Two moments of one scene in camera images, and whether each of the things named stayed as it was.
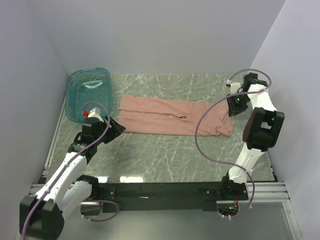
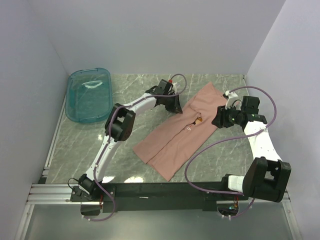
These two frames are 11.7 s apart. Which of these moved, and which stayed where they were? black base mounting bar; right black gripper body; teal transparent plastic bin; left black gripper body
Moved: left black gripper body; right black gripper body
Stayed: black base mounting bar; teal transparent plastic bin
